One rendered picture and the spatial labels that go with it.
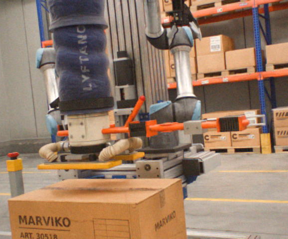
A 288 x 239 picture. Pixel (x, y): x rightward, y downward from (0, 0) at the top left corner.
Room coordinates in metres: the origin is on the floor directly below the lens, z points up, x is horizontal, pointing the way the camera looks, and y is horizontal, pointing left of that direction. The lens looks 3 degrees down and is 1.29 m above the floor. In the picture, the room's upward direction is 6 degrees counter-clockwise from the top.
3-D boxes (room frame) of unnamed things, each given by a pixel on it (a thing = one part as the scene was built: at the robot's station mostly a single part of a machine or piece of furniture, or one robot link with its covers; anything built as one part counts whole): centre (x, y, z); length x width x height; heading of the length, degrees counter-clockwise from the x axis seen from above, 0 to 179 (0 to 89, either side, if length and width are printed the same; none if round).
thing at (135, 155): (1.84, 0.19, 1.08); 0.34 x 0.10 x 0.05; 62
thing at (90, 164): (1.67, 0.27, 1.08); 0.34 x 0.10 x 0.05; 62
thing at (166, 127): (1.77, 0.00, 1.18); 0.93 x 0.30 x 0.04; 62
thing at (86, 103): (1.76, 0.23, 1.30); 0.23 x 0.23 x 0.04
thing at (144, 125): (1.64, 0.01, 1.18); 0.10 x 0.08 x 0.06; 152
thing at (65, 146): (1.76, 0.23, 1.12); 0.34 x 0.25 x 0.06; 62
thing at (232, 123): (1.47, -0.30, 1.18); 0.08 x 0.07 x 0.05; 62
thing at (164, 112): (2.22, -0.09, 1.20); 0.13 x 0.12 x 0.14; 87
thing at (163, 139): (2.22, -0.09, 1.09); 0.15 x 0.15 x 0.10
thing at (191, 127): (1.54, -0.18, 1.17); 0.07 x 0.07 x 0.04; 62
